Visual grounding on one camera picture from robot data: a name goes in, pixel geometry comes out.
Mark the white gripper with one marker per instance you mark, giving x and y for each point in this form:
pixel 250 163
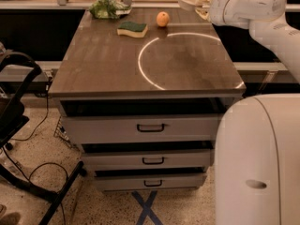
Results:
pixel 219 8

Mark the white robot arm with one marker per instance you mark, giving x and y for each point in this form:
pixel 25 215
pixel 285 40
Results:
pixel 257 156

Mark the orange fruit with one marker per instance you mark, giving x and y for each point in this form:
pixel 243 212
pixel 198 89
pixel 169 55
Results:
pixel 163 19

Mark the green and yellow sponge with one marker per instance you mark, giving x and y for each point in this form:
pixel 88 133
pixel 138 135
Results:
pixel 132 29

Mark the green crumpled snack bag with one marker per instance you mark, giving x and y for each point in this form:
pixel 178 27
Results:
pixel 109 9

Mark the grey drawer cabinet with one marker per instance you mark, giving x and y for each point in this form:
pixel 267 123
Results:
pixel 181 69

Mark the top grey drawer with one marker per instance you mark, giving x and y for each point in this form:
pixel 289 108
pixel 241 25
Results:
pixel 141 129

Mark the grey drawer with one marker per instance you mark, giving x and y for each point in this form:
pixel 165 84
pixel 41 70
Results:
pixel 141 129
pixel 201 158
pixel 157 181

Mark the middle grey drawer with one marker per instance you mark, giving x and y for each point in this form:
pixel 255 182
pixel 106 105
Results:
pixel 201 158

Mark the bottom grey drawer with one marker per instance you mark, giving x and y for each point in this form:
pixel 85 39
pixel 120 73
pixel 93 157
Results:
pixel 157 181

